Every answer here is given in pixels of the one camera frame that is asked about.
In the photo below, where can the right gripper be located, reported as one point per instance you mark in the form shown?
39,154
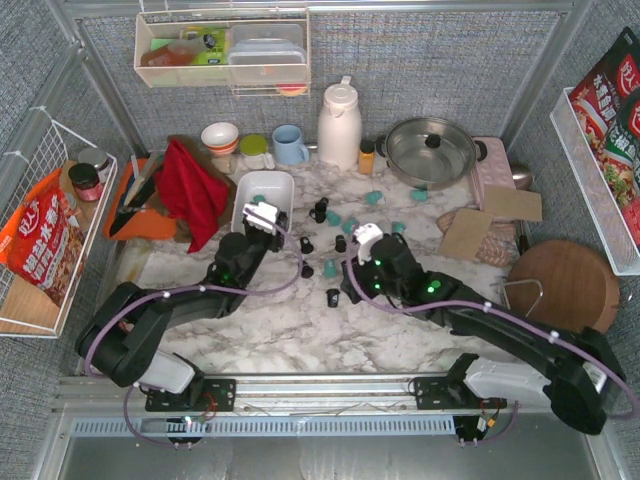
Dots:
351,275

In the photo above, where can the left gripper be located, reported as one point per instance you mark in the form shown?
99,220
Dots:
279,228

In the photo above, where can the black coffee capsule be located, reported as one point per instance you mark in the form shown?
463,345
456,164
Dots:
318,212
340,244
306,246
332,296
307,271

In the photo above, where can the white plastic storage basket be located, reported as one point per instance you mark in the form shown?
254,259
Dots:
276,187

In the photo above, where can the cardboard sheet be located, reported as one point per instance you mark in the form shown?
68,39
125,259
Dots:
513,204
465,234

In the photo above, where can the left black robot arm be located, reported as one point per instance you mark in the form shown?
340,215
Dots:
122,339

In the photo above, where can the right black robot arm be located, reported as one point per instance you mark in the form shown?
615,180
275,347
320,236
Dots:
576,375

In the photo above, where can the green lidded cup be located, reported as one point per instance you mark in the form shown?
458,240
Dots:
255,154

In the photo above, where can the red cloth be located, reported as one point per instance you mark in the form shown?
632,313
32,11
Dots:
192,195

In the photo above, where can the blue mug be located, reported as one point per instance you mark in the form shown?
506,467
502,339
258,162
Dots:
289,146

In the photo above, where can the white orange striped bowl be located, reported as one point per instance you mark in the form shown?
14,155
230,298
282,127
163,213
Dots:
221,138

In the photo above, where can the yellow spice bottle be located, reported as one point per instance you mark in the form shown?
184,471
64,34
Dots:
366,157

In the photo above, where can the white thermos jug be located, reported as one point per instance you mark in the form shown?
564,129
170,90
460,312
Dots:
340,125

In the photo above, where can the orange plastic tray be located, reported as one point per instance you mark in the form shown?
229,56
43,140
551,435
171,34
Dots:
147,224

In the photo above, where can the pink striped oven mitt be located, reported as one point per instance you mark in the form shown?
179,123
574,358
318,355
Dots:
498,247

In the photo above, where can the steel pot with lid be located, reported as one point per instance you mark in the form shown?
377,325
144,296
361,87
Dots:
430,153

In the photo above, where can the black chef knife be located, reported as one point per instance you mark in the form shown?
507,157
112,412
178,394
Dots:
125,213

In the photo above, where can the pink box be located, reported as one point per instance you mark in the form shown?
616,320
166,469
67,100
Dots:
491,168

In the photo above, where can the clear plastic food box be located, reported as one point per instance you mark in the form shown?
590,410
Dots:
267,54

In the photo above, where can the round wooden board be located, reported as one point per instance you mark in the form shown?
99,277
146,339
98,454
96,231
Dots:
580,287

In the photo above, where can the red lidded jar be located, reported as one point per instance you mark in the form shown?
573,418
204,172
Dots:
85,182

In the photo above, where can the orange snack bag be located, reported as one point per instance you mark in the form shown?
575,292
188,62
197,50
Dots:
39,243

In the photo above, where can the red seasoning packet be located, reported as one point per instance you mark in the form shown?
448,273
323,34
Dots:
606,104

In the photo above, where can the metal wire stand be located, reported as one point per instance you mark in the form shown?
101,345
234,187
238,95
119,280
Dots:
522,296

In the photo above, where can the white handled knife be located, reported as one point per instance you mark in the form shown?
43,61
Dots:
145,171

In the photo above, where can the white wire rack left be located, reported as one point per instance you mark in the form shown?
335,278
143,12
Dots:
26,311

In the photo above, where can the white wire basket right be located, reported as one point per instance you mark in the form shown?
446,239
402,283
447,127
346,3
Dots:
619,246

